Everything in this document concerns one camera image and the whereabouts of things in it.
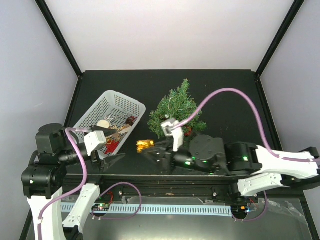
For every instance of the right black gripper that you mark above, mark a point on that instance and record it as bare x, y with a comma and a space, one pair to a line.
165, 157

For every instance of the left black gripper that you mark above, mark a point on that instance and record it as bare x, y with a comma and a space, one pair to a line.
103, 163

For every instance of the gold gift box ornament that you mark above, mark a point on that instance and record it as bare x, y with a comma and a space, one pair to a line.
144, 144

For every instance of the red gift box ornament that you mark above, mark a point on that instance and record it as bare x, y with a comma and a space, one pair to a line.
187, 131

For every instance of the white perforated plastic basket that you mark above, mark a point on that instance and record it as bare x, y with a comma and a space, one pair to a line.
120, 111

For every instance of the small green christmas tree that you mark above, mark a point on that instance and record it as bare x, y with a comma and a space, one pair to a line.
178, 104

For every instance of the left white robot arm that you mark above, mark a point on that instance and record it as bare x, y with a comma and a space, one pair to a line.
58, 215

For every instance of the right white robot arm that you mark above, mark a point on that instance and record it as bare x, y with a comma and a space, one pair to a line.
255, 169

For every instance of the silver star tree topper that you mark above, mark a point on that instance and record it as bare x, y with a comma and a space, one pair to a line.
109, 118

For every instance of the burlap bow ornament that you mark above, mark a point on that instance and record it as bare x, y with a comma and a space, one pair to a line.
125, 129

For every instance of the dark pine cone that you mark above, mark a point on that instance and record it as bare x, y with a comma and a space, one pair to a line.
130, 121

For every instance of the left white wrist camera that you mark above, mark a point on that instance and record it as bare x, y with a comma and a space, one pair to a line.
94, 141

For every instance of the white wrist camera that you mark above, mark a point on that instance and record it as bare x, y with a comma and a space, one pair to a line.
177, 134
94, 141

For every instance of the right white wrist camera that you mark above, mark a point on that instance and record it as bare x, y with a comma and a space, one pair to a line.
177, 134

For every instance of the white slotted cable duct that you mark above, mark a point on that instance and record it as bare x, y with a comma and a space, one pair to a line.
160, 209

